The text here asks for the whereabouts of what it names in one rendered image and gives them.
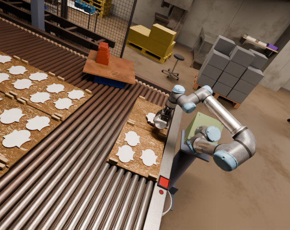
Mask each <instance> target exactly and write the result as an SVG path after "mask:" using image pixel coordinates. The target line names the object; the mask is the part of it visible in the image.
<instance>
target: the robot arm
mask: <svg viewBox="0 0 290 230"><path fill-rule="evenodd" d="M184 92H185V89H184V87H183V86H181V85H176V86H174V88H173V89H172V92H171V94H170V96H169V97H168V99H167V101H166V103H165V108H163V109H161V110H159V111H158V112H157V113H156V115H155V117H154V119H153V121H156V120H157V118H159V119H160V120H163V121H165V122H167V124H166V126H168V125H169V123H170V121H171V119H172V110H174V109H175V107H176V105H179V106H180V107H181V108H182V110H183V111H184V112H185V113H187V114H189V113H191V112H193V111H194V110H195V108H196V105H197V104H198V103H200V102H202V104H203V105H204V106H205V107H206V108H207V109H208V110H209V111H210V112H211V113H212V114H213V115H214V116H215V117H216V118H217V119H218V120H219V121H220V122H221V123H222V124H223V126H224V127H225V128H226V129H227V130H228V131H229V132H230V133H231V135H232V138H233V139H234V140H233V141H232V142H230V143H229V144H224V143H221V144H216V143H213V142H216V141H218V140H219V139H220V137H221V132H220V130H219V129H218V128H217V127H215V126H210V127H207V126H205V125H202V126H199V127H197V128H196V130H195V135H194V136H193V137H192V138H190V139H188V140H187V141H186V144H187V146H188V148H189V149H190V150H191V152H192V153H193V154H196V153H205V154H207V155H209V156H211V157H213V160H214V162H215V163H216V164H217V166H218V167H220V168H221V169H222V170H224V171H226V172H230V171H232V170H234V169H236V168H237V167H238V166H240V165H241V164H242V163H244V162H245V161H247V160H248V159H250V158H251V157H253V156H254V154H255V152H256V150H257V143H256V140H255V137H254V135H253V133H252V132H251V131H250V130H249V129H248V128H247V127H246V126H243V125H242V124H241V123H240V122H239V121H238V120H237V119H236V118H235V117H234V116H232V115H231V114H230V113H229V112H228V111H227V110H226V109H225V108H224V107H223V106H222V105H221V104H220V103H219V102H218V101H217V100H216V99H215V98H214V97H213V96H212V94H213V92H212V89H211V88H210V87H209V86H207V85H206V86H204V87H202V88H200V89H198V90H197V91H195V92H193V93H192V94H190V95H189V96H186V95H185V94H184ZM160 117H161V118H160Z"/></svg>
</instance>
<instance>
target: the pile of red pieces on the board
mask: <svg viewBox="0 0 290 230"><path fill-rule="evenodd" d="M108 47H109V46H108V43H105V42H100V43H99V47H98V51H97V57H96V63H99V64H103V65H106V66H108V63H109V57H110V51H109V48H108Z"/></svg>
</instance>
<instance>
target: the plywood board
mask: <svg viewBox="0 0 290 230"><path fill-rule="evenodd" d="M96 57H97V51H94V50H90V53H89V55H88V58H87V61H86V63H85V66H84V69H83V72H84V73H90V74H93V75H97V76H101V77H105V78H110V79H114V80H118V81H122V82H125V83H129V84H134V85H135V84H136V82H135V72H134V63H133V61H130V60H126V59H123V58H120V57H115V56H112V55H110V57H109V63H108V66H106V65H103V64H99V63H96Z"/></svg>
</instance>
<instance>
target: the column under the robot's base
mask: <svg viewBox="0 0 290 230"><path fill-rule="evenodd" d="M184 136H185V130H182V132H181V142H180V149H179V151H178V152H177V154H176V155H175V156H174V158H173V163H172V167H171V173H170V177H169V179H170V185H169V189H168V191H169V192H170V195H171V198H172V205H171V208H170V210H171V211H173V205H174V194H175V193H176V192H177V191H178V188H175V183H176V181H177V180H178V179H179V178H180V177H181V175H182V174H183V173H184V172H185V171H186V169H187V168H188V167H189V166H190V165H191V164H192V162H193V161H194V160H195V159H196V158H199V159H201V160H204V161H206V162H209V161H210V160H209V155H207V154H205V153H196V154H193V153H192V152H191V150H190V149H189V148H188V146H187V145H185V144H184Z"/></svg>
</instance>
